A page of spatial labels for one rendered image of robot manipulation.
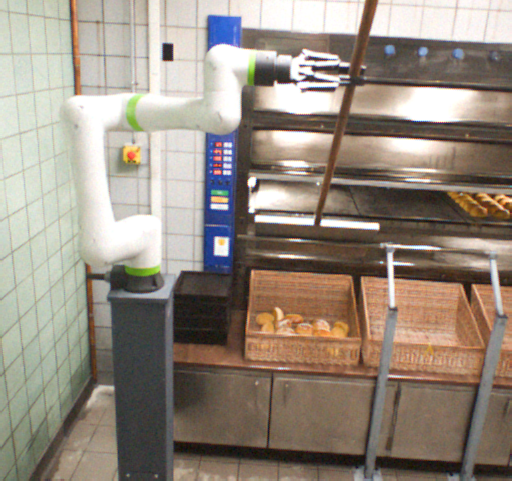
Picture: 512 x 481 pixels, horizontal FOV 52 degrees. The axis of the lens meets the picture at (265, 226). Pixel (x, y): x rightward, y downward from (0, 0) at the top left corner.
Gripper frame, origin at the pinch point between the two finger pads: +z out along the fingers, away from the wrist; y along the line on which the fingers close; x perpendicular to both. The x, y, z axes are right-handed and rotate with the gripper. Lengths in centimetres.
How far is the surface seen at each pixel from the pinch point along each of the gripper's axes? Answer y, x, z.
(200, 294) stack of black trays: 29, -135, -51
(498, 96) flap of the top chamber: -74, -100, 89
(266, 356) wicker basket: 54, -144, -16
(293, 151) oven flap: -47, -121, -10
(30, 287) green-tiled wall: 37, -111, -122
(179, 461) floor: 105, -179, -57
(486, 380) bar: 59, -133, 85
